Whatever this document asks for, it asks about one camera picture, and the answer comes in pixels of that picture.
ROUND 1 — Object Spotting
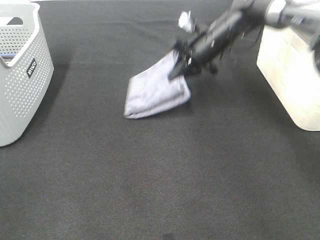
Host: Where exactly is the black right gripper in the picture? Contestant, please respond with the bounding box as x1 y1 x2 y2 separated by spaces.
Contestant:
168 10 244 81

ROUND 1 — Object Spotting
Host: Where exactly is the lavender towel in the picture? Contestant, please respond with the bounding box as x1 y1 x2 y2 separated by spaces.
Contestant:
123 50 191 119

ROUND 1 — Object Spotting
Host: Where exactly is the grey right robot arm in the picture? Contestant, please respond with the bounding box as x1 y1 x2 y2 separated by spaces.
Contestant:
168 0 320 80

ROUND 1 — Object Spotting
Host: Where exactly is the white storage box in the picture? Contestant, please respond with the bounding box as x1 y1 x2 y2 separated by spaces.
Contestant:
256 26 320 132

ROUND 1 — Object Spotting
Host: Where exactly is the black table mat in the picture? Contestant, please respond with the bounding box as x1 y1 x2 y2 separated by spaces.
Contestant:
0 0 320 240

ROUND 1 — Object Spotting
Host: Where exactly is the grey perforated laundry basket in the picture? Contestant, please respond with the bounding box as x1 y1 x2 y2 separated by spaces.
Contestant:
0 0 54 147

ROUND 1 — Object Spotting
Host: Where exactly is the blue towel in basket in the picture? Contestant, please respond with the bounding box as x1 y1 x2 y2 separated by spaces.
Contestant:
0 53 17 58

